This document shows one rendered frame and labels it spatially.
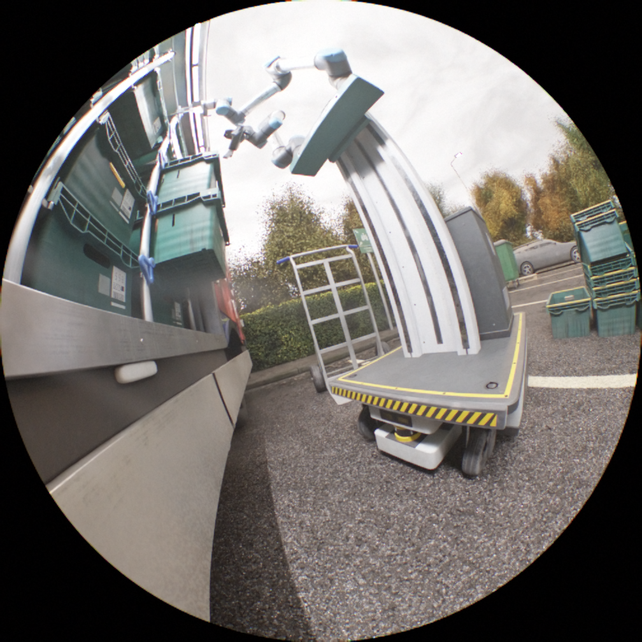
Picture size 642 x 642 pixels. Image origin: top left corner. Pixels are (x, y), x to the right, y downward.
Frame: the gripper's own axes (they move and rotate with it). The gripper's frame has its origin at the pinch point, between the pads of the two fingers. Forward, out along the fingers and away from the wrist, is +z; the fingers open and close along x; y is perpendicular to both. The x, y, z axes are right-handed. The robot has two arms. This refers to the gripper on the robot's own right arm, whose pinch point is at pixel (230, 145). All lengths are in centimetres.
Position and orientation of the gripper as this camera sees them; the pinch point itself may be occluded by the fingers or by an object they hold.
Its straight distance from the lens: 110.4
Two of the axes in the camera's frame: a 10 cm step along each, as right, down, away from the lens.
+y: 8.5, 1.8, 5.0
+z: 0.1, 9.4, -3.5
